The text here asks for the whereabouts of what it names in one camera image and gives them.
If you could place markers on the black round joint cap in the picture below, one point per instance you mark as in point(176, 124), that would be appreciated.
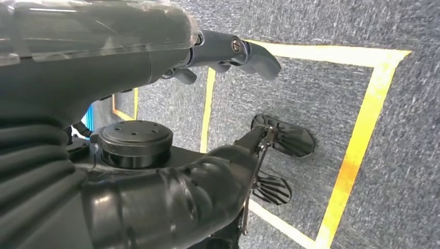
point(134, 141)

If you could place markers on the black robot foot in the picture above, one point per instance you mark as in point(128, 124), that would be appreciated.
point(292, 137)
point(273, 189)

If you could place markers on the yellow floor tape marking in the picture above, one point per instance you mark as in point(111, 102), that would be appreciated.
point(361, 137)

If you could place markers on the black robot leg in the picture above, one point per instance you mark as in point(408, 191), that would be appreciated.
point(172, 199)

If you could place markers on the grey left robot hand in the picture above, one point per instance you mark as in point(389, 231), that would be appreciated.
point(86, 68)

